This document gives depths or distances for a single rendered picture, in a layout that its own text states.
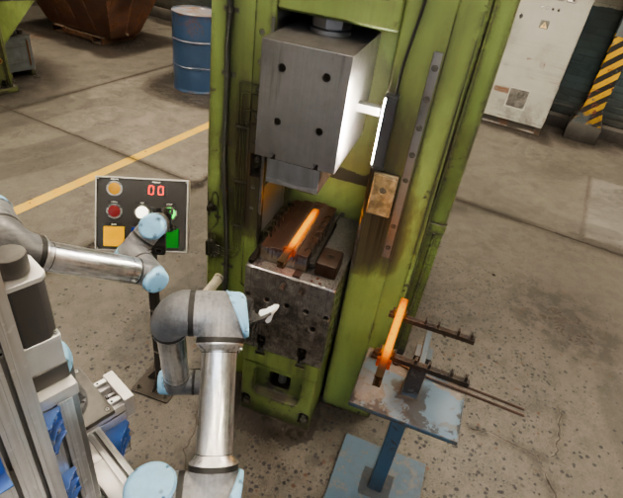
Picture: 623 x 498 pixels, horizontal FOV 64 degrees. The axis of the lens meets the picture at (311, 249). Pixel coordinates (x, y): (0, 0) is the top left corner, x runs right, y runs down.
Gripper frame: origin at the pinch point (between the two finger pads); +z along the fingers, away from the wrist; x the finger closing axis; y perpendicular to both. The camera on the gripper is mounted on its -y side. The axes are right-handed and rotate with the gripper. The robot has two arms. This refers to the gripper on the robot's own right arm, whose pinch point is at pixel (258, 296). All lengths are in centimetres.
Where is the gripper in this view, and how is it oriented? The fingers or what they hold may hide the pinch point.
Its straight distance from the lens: 174.2
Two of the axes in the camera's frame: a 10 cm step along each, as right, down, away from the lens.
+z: 3.1, -5.2, 8.0
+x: 9.4, 2.8, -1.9
